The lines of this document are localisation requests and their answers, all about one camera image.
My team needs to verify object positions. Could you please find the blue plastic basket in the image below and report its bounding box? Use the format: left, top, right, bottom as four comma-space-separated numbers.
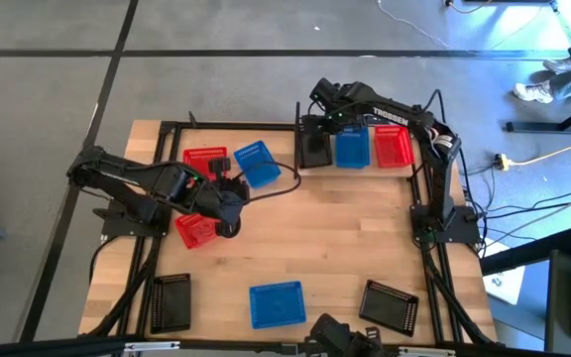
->
233, 140, 283, 190
334, 126, 372, 171
248, 280, 307, 330

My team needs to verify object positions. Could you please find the red plastic basket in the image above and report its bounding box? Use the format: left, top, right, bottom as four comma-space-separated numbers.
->
373, 124, 416, 170
181, 146, 229, 179
173, 211, 221, 251

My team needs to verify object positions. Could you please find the black plastic basket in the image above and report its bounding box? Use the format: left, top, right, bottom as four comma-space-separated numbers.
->
298, 127, 335, 170
358, 279, 420, 338
149, 272, 192, 335

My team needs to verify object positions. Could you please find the person's light shoe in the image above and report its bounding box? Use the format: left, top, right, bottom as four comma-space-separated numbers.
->
513, 80, 555, 105
542, 57, 571, 75

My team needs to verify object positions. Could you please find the black desk leg bar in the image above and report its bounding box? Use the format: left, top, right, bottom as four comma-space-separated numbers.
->
506, 92, 571, 134

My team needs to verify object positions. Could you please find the white printed sheet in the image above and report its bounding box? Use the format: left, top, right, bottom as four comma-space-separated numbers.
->
482, 266, 527, 306

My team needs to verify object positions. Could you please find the black side desk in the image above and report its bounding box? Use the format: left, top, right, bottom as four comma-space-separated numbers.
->
478, 227, 571, 357

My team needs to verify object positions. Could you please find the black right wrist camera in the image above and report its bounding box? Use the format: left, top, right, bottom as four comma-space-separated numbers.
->
308, 77, 340, 104

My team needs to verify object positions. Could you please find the black left wrist camera cable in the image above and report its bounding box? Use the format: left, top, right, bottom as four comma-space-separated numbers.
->
230, 159, 302, 205

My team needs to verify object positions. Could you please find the black aluminium rig frame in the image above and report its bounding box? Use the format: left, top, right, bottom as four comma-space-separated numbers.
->
0, 111, 549, 357

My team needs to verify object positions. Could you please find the white floor cable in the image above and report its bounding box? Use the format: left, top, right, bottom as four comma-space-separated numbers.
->
377, 0, 448, 50

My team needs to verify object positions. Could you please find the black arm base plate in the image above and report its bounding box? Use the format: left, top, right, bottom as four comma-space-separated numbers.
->
410, 202, 481, 245
92, 196, 173, 239

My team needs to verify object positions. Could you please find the silver metal bracket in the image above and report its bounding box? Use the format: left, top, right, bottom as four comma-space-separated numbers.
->
124, 340, 181, 353
398, 345, 456, 357

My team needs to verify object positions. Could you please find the black floor cable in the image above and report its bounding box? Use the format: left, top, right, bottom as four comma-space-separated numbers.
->
463, 190, 571, 222

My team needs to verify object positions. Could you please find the grey floor cable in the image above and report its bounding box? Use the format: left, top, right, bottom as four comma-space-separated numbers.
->
483, 183, 571, 247

